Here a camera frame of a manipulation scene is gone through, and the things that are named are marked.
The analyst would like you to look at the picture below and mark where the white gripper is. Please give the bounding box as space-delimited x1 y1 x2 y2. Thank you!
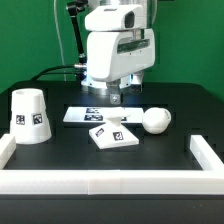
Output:
87 29 155 103

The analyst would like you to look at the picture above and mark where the white lamp bulb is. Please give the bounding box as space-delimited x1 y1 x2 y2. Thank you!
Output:
142 107 171 134

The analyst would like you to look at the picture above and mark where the white lamp base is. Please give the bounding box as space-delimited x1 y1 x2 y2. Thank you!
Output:
89 107 139 149

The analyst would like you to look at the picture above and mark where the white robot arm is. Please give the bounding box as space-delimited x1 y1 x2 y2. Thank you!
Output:
85 0 158 105

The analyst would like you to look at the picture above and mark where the white lamp shade cone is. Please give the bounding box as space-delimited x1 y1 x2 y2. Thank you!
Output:
10 88 51 145

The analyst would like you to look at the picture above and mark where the white marker tag sheet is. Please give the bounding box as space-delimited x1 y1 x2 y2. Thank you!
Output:
63 107 144 124

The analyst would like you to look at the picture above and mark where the white U-shaped fence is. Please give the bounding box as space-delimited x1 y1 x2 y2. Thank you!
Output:
0 135 224 195

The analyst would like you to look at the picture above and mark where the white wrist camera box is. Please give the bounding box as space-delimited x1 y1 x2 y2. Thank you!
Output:
85 4 144 32

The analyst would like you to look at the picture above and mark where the black cable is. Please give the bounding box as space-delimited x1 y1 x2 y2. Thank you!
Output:
30 63 88 82

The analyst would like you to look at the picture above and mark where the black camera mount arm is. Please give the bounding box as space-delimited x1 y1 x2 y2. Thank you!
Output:
66 0 88 64

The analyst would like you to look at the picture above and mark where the white thin cable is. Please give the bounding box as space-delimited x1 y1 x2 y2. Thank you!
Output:
53 0 68 82

